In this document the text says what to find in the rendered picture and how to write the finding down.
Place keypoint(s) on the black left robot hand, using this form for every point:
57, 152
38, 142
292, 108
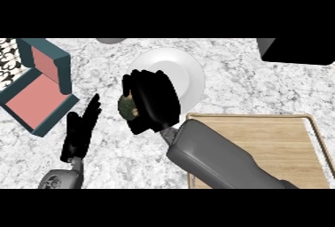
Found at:
79, 130

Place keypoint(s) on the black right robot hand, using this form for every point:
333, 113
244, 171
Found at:
152, 100

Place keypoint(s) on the green squash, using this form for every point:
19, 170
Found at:
126, 108

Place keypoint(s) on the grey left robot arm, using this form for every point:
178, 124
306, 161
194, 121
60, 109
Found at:
63, 176

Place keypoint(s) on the white plate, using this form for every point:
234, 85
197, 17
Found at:
182, 74

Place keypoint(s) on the wooden tray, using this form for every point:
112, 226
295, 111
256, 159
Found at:
270, 147

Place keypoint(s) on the teal and pink open box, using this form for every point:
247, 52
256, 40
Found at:
38, 88

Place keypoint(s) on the grey round object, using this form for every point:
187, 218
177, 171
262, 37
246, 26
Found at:
110, 40

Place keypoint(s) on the black and white patterned cloth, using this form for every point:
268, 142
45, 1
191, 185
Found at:
7, 63

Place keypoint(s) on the black appliance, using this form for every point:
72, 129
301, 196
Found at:
296, 50

